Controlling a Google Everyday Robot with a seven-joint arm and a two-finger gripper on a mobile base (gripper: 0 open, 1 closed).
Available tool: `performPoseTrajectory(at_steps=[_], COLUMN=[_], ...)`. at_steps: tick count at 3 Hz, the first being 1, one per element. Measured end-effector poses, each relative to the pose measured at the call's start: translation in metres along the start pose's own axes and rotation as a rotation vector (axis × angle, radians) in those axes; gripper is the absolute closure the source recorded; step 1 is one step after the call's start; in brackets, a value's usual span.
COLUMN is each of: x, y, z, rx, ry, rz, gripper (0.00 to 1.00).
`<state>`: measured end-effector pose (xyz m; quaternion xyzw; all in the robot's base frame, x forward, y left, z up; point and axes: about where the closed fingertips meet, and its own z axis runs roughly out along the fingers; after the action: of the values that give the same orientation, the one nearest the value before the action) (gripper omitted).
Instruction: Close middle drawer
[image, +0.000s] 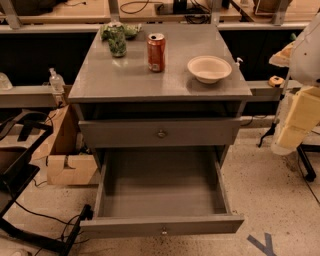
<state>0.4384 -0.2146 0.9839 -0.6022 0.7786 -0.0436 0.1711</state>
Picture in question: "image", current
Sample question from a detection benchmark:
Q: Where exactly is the grey drawer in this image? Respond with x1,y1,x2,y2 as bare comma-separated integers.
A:
81,147,244,238
79,118,241,148

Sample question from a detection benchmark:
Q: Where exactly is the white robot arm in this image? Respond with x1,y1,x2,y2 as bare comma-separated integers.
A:
271,14,320,155

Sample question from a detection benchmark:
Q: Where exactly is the grey drawer cabinet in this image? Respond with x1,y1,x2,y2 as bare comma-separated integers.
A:
69,24,251,165

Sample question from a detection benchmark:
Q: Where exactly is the grey top drawer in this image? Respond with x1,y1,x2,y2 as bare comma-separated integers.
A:
79,118,241,148

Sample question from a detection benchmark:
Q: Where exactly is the reacher grabber tool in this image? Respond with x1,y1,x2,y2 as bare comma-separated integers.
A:
257,79,289,148

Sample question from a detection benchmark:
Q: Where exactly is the small white pump bottle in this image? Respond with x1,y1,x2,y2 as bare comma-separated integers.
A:
235,57,244,69

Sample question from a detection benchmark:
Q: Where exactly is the white paper bowl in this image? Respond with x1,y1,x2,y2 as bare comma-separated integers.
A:
187,56,232,84

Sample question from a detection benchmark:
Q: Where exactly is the orange soda can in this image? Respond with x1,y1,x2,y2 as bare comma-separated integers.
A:
147,33,166,72

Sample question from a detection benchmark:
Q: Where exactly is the green glass jar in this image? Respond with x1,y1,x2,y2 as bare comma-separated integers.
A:
107,22,126,57

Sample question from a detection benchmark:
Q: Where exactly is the brown cardboard box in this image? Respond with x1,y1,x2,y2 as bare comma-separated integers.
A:
33,105,97,185

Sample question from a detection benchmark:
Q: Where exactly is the clear sanitizer bottle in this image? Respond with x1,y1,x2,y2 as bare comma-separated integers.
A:
49,68,65,93

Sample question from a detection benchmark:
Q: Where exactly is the black metal stand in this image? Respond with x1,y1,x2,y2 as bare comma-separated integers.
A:
0,109,93,256

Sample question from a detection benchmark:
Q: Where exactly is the black floor cable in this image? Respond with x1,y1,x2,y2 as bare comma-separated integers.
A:
13,199,96,256

